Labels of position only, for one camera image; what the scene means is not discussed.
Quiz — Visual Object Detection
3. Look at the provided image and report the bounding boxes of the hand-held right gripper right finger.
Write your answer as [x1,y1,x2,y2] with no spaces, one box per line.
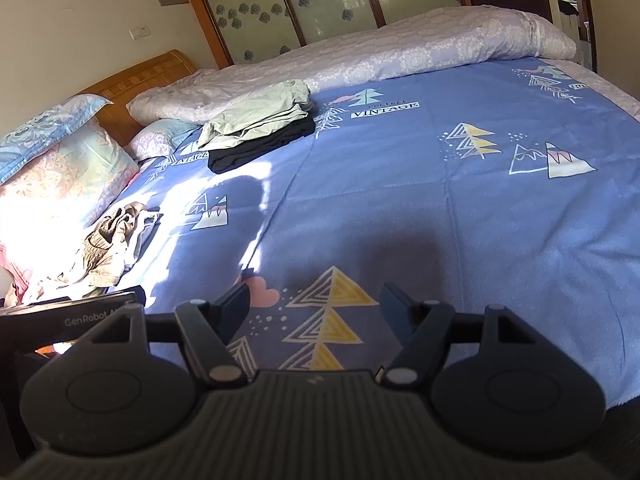
[380,283,540,387]

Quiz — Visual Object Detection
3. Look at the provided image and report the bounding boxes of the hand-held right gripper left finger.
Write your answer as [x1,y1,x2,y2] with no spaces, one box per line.
[90,282,250,389]

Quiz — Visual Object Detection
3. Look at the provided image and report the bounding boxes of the beige pants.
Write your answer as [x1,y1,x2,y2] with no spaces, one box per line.
[196,78,316,151]

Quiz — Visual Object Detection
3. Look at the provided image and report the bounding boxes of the brown crumpled pants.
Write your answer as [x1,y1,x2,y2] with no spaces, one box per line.
[25,201,164,302]

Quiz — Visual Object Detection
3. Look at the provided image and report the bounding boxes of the black folded pants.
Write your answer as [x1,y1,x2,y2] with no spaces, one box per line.
[206,109,317,175]

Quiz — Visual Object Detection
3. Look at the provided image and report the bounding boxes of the pink cloth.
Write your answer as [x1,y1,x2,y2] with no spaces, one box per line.
[0,244,32,307]

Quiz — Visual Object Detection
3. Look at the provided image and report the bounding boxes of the blue printed bed sheet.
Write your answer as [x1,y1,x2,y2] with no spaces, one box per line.
[25,57,640,412]

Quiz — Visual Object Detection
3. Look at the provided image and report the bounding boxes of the large pastel floral pillow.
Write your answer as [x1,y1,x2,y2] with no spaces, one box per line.
[0,120,141,282]

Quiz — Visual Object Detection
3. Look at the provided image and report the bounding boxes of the lilac floral pillow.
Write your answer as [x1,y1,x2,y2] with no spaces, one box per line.
[123,118,202,162]

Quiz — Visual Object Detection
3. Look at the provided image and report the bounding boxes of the blue floral pillow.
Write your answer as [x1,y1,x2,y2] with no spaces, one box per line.
[0,93,115,187]

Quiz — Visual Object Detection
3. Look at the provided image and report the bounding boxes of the wooden headboard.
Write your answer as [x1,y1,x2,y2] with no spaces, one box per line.
[74,49,199,137]

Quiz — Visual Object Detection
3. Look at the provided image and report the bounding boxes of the lilac patterned quilt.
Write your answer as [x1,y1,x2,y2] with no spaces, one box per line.
[125,4,579,126]

